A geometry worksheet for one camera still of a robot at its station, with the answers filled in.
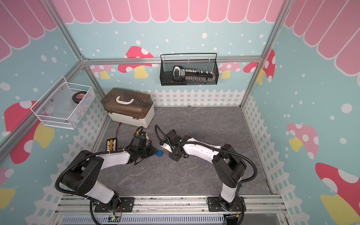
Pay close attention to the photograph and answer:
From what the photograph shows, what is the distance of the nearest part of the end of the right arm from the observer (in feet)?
2.05

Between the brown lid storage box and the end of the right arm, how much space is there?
1.09ft

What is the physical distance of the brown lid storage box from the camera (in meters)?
0.95
